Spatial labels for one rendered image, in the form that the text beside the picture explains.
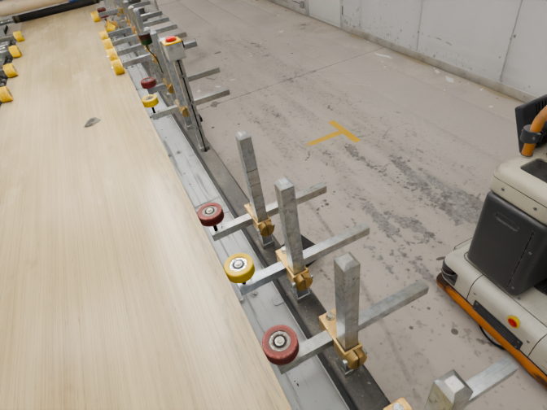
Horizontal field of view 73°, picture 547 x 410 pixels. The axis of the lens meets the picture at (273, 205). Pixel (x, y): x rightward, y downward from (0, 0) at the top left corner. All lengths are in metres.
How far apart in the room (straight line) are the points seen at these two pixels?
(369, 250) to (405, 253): 0.19
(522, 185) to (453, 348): 0.82
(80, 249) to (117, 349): 0.40
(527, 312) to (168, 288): 1.35
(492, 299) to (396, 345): 0.46
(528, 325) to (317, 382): 0.93
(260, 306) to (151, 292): 0.39
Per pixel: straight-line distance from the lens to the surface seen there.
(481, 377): 0.94
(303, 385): 1.13
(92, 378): 0.98
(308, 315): 1.13
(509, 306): 1.78
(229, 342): 0.89
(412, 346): 1.89
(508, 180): 1.49
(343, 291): 0.73
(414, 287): 1.05
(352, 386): 1.04
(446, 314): 2.01
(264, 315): 1.24
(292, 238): 0.94
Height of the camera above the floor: 1.66
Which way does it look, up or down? 41 degrees down
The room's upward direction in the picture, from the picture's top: 11 degrees counter-clockwise
